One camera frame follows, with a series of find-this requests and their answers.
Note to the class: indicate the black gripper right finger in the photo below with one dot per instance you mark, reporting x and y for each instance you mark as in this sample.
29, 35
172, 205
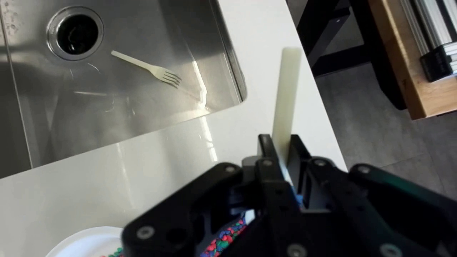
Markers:
380, 208

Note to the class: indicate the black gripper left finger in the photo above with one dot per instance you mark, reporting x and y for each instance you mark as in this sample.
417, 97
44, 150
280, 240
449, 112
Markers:
180, 214

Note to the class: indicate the colourful beads in blue bowl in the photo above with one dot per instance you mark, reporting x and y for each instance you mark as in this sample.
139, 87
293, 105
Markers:
223, 240

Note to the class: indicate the white bowl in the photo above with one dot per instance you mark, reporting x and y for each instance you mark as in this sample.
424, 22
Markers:
80, 244

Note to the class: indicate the stainless steel sink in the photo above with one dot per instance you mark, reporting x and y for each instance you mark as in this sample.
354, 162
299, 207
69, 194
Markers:
119, 108

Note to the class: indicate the cream plastic fork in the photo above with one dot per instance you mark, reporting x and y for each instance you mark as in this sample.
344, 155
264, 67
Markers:
152, 68

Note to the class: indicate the black metal stand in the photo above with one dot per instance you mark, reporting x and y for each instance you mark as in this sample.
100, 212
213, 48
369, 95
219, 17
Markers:
343, 47

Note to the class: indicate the sink drain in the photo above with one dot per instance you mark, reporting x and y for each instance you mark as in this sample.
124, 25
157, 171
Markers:
76, 32

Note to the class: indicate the aluminium base frame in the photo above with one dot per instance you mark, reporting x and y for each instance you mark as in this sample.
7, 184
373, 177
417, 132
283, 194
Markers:
433, 47

